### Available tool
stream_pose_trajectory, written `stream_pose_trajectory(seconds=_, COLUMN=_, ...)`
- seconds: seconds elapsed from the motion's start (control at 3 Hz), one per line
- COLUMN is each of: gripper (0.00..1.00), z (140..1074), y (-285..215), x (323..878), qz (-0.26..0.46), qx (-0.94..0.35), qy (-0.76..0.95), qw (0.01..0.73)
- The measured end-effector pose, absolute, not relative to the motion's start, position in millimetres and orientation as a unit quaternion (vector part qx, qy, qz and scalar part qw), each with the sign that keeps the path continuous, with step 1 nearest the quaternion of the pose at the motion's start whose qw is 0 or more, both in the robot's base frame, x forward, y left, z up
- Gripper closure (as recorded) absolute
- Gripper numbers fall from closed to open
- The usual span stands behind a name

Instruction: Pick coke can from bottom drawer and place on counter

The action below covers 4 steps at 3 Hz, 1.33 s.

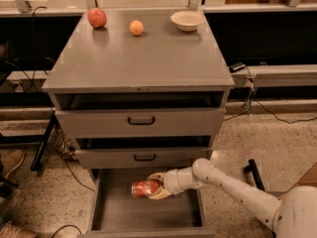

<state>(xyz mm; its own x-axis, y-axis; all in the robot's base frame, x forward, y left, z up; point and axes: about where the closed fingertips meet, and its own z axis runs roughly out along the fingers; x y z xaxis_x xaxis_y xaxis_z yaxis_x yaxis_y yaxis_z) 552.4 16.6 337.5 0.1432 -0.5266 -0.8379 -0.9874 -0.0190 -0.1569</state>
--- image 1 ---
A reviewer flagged red coke can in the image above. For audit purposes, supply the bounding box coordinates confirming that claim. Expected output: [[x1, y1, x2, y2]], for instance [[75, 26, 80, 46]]
[[132, 179, 160, 197]]

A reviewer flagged small black device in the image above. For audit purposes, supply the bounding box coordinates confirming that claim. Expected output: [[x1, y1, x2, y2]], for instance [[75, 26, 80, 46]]
[[229, 62, 246, 73]]

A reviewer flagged bottom grey drawer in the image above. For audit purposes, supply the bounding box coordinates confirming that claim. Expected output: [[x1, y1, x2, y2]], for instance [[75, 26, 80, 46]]
[[77, 168, 215, 238]]

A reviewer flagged tan shoe lower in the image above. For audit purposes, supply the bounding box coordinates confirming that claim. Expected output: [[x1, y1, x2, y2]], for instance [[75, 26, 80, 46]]
[[0, 222, 37, 238]]

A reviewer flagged red apple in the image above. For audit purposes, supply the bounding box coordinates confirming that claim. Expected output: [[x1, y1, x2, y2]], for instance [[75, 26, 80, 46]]
[[87, 8, 107, 28]]

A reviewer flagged grey drawer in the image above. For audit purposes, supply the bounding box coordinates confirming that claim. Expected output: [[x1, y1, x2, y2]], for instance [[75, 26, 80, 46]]
[[77, 168, 215, 238], [55, 108, 225, 138], [75, 147, 212, 169]]

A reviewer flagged black floor cable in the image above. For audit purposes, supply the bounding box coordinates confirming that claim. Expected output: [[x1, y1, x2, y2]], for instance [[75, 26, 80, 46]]
[[223, 99, 317, 125]]

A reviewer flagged cardboard box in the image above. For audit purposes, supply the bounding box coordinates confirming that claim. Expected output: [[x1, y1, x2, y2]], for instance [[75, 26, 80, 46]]
[[291, 163, 317, 188]]

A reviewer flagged middle grey drawer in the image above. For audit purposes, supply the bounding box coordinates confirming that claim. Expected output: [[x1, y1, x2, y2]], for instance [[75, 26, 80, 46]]
[[75, 147, 212, 169]]

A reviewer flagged orange fruit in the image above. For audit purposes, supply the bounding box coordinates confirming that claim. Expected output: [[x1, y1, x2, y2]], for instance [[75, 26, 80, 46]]
[[129, 20, 144, 36]]

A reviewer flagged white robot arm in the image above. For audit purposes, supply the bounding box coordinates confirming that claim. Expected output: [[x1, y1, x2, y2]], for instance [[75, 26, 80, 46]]
[[149, 158, 317, 238]]

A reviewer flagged black table leg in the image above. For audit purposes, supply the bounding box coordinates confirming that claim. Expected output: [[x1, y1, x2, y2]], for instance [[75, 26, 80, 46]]
[[31, 115, 56, 172]]

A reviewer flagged black metal stand bar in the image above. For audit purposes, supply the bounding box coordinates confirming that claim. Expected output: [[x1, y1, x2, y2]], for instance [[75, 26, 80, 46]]
[[244, 159, 264, 191]]

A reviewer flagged grey drawer cabinet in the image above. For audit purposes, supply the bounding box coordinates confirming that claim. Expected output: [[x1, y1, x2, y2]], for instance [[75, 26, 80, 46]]
[[42, 7, 236, 238]]

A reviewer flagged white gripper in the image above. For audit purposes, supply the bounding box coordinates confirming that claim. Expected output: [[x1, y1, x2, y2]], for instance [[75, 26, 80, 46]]
[[148, 168, 192, 200]]

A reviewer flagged white bowl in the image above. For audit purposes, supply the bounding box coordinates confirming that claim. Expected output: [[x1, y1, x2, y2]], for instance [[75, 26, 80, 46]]
[[170, 11, 205, 32]]

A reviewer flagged top grey drawer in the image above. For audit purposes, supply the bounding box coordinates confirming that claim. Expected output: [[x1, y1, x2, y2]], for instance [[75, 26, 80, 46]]
[[55, 108, 225, 138]]

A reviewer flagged tan shoe upper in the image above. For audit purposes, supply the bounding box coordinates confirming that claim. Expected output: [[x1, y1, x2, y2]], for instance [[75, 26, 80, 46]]
[[0, 150, 25, 179]]

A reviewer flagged tan shoe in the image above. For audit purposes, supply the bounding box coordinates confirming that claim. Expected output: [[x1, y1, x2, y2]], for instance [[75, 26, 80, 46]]
[[0, 222, 37, 238], [0, 150, 25, 179]]

